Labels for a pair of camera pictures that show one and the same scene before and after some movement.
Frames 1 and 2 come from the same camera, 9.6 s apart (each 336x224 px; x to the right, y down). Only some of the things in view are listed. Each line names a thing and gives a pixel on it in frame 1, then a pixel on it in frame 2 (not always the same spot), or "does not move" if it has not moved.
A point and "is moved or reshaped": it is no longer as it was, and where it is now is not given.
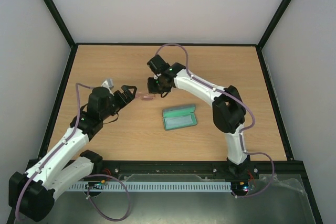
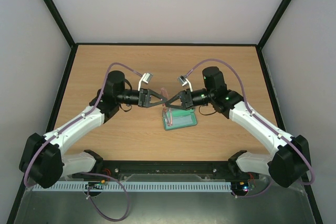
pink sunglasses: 148,97 is moved or reshaped
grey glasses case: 179,117 does not move
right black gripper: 153,85 → 188,99
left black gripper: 123,99 → 148,94
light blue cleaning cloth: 176,121 does not move
